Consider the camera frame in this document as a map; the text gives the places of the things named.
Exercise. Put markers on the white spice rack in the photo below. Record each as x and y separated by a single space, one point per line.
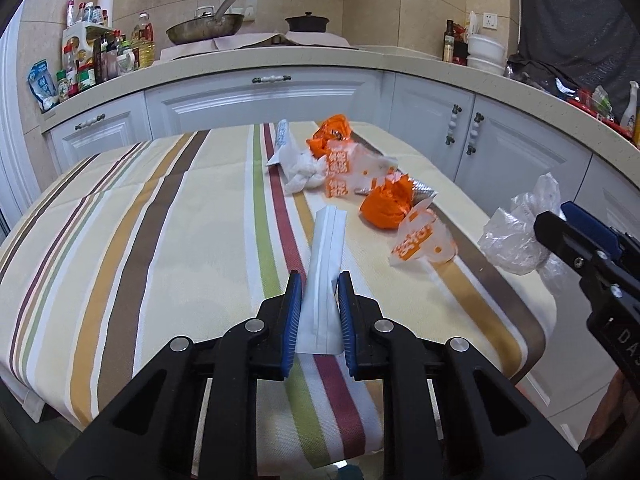
75 35

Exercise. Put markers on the crumpled orange wrapper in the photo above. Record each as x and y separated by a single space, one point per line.
386 206
331 132

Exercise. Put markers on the black pot with lid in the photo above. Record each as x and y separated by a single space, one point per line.
306 22

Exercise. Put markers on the white bag with orange print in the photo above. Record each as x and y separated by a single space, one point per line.
352 170
422 241

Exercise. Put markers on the dark cloth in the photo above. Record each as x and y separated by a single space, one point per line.
575 20

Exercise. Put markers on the white wall switch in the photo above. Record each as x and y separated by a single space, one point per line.
250 9

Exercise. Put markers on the striped tablecloth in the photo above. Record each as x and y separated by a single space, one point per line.
150 240

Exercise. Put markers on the beige stove cover cloth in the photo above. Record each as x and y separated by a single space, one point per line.
250 41

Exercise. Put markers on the cluster of condiment bottles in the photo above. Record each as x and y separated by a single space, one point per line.
102 57

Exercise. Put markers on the stack of white bowls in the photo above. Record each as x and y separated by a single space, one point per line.
486 55

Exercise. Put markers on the paper towel roll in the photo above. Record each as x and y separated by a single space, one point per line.
106 9

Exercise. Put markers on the dark glass bottle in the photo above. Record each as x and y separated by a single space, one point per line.
448 42

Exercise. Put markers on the silver foil wrapper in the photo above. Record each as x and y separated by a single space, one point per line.
424 189

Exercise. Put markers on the blue packet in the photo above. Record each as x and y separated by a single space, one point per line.
42 85

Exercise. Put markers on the crumpled white tissue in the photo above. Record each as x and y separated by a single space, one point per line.
302 171

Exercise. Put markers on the plain white sachet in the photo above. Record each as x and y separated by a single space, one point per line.
325 260

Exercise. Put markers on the white wall socket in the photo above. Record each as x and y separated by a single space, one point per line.
491 21

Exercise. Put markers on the clear plastic bag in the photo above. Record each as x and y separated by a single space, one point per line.
515 240

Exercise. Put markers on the red packets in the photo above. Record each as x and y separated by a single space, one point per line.
597 105

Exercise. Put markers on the yellow cooking oil bottle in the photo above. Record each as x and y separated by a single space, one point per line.
144 42

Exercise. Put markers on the person's right forearm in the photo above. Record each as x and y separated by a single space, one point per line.
612 415

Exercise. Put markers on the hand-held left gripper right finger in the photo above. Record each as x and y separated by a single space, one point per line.
347 325

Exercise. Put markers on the steel frying pan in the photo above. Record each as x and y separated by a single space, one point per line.
202 30

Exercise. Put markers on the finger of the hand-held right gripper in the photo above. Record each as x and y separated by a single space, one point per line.
587 225
555 232

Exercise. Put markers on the spray bottle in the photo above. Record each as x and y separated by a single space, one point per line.
631 110

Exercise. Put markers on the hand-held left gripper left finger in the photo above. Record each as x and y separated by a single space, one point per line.
293 320

